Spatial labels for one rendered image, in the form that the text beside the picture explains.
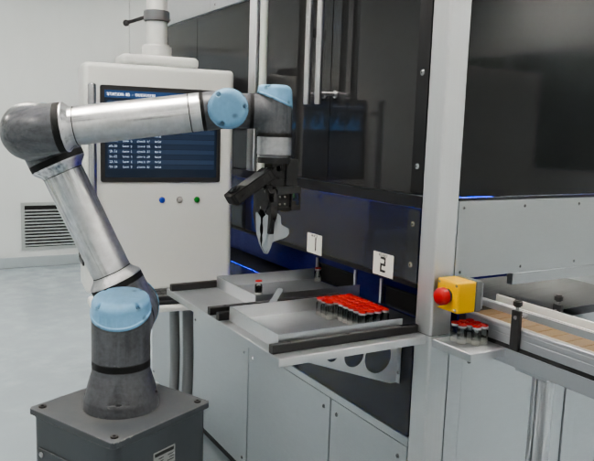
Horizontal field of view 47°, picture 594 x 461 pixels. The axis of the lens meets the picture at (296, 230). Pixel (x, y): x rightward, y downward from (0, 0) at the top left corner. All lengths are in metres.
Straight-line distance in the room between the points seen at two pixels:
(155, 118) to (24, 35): 5.58
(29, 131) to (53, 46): 5.55
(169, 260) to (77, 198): 0.93
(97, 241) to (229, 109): 0.42
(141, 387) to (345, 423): 0.79
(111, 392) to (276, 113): 0.65
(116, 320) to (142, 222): 1.01
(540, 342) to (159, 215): 1.32
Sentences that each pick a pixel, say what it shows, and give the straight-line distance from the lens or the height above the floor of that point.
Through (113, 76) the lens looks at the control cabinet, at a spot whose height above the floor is 1.51.
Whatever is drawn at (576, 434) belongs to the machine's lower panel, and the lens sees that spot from 2.21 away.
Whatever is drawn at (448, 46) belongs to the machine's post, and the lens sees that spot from 1.63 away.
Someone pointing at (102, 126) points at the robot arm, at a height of 1.35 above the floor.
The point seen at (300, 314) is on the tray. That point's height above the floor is 0.88.
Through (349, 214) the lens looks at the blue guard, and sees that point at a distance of 1.91.
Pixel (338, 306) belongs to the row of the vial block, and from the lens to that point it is 1.77.
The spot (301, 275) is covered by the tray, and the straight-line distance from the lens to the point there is 2.22.
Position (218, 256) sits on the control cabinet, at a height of 0.91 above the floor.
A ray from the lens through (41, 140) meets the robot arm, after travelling 1.38.
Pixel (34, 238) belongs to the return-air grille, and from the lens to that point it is 6.93.
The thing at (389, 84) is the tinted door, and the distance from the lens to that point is 1.79.
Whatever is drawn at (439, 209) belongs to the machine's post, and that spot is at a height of 1.19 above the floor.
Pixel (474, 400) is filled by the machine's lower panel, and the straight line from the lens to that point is 1.85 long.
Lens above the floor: 1.36
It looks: 8 degrees down
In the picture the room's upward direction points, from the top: 2 degrees clockwise
